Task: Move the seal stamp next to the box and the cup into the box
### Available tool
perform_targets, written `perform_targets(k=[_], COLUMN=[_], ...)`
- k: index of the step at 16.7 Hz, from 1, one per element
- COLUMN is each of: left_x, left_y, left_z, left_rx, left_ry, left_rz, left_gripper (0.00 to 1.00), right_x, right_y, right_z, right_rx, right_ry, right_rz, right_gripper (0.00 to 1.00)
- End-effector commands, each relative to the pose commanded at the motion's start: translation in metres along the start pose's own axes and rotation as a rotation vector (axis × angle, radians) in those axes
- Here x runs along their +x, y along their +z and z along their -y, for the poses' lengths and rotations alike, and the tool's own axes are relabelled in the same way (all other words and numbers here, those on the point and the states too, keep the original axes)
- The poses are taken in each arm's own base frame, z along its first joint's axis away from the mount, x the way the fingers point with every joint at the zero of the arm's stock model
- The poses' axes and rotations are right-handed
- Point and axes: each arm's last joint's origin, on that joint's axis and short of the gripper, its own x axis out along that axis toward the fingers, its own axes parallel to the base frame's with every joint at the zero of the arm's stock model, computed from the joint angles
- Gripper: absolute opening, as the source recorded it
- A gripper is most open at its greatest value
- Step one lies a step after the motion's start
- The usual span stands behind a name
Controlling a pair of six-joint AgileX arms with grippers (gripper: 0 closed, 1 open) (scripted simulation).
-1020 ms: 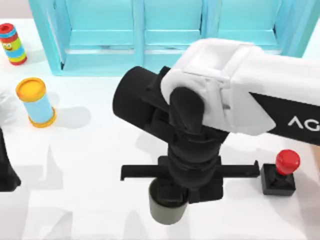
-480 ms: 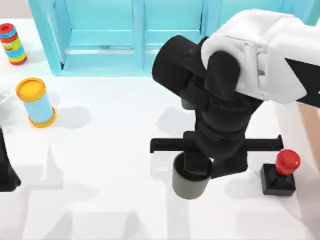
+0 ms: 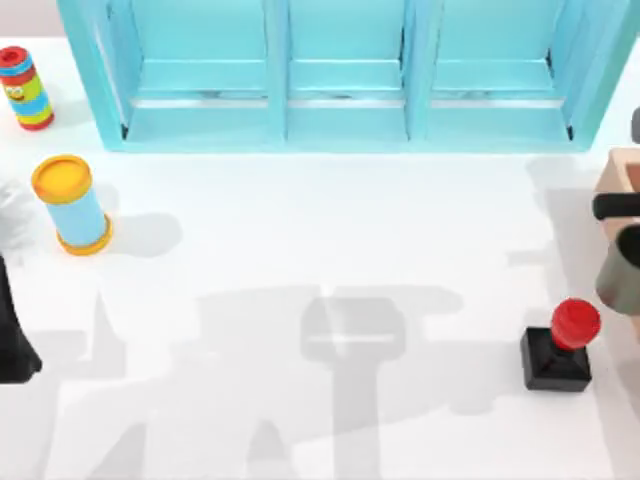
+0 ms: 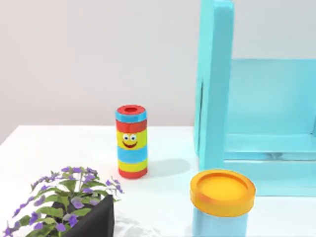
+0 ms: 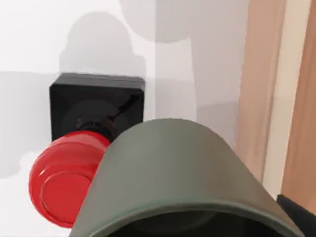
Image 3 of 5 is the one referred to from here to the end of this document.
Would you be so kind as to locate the light blue rack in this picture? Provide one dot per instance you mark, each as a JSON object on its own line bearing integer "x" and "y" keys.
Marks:
{"x": 345, "y": 75}

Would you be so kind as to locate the blue and yellow can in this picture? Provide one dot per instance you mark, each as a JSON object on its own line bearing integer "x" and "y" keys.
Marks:
{"x": 75, "y": 210}

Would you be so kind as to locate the red and black trophy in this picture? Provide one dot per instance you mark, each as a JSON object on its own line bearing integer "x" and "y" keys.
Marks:
{"x": 560, "y": 357}

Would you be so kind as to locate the grey cup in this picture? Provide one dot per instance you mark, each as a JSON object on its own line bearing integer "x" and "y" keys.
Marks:
{"x": 620, "y": 280}

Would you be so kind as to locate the pale wooden knife block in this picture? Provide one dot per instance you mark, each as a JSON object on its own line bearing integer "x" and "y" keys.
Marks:
{"x": 617, "y": 175}

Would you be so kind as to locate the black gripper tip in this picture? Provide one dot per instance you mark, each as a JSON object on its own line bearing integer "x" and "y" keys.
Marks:
{"x": 12, "y": 345}

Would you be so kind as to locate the stack of coloured rings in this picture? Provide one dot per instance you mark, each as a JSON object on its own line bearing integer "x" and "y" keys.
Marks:
{"x": 25, "y": 90}

